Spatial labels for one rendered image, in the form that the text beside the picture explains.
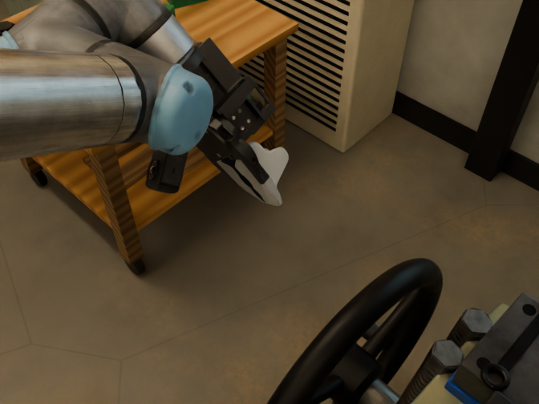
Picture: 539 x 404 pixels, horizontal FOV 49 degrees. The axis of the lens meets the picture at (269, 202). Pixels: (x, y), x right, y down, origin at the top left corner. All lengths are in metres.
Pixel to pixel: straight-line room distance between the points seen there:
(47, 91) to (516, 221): 1.66
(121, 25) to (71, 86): 0.22
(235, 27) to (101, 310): 0.82
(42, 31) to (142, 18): 0.11
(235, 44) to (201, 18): 0.15
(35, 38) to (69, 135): 0.18
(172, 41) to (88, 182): 1.11
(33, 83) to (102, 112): 0.06
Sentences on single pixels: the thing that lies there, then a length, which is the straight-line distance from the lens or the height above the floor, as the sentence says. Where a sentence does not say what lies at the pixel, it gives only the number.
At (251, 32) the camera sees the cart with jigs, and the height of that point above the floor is 0.53.
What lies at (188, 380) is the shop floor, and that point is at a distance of 1.54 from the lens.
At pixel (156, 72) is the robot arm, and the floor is 1.08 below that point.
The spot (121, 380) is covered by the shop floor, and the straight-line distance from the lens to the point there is 1.57.
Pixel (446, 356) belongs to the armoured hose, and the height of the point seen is 0.97.
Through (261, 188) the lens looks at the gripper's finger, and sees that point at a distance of 0.71.
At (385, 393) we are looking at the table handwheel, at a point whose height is 0.83.
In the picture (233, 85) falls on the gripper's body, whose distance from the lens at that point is 0.71.
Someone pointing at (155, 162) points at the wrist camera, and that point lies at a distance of 0.68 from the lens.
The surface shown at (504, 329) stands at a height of 1.00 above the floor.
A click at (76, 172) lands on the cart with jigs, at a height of 0.18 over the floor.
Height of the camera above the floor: 1.39
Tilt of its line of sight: 49 degrees down
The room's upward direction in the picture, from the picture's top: straight up
